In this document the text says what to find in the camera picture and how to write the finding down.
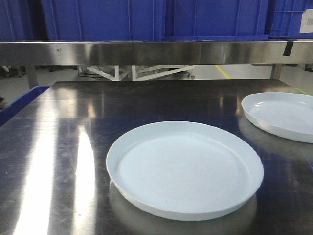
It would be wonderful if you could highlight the light blue plate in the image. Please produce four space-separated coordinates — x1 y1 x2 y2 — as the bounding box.
241 92 313 143
106 121 264 221

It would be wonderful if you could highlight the right steel shelf leg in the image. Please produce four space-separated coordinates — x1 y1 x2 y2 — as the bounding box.
270 64 282 80

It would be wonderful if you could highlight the steel shelf leg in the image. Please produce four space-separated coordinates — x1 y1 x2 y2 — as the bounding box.
25 66 39 89
270 64 282 80

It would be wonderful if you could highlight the left steel shelf leg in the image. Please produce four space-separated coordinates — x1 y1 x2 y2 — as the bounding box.
25 66 39 89

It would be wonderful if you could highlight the blue plastic crate centre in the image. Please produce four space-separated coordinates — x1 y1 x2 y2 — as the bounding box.
42 0 268 42

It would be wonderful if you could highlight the blue plastic crate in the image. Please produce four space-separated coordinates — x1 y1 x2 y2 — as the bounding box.
265 0 313 39
0 0 48 42
42 0 268 42

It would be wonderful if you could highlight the black tape strip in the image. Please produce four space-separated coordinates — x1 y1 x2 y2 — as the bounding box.
283 41 294 56

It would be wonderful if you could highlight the blue bin beside table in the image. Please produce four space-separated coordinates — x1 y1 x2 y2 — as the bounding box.
0 86 49 126

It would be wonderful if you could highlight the blue plastic crate right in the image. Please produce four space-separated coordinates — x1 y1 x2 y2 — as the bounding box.
265 0 313 39

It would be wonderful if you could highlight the blue plastic crate left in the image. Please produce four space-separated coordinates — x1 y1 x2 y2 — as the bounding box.
0 0 48 42

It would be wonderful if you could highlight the white paper label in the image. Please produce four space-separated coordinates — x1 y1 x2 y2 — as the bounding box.
299 9 313 33

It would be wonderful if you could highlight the white metal frame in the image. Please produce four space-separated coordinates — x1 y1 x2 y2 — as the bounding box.
78 65 195 81

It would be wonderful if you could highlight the stainless steel shelf rail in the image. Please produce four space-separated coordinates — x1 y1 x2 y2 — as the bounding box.
0 40 313 66

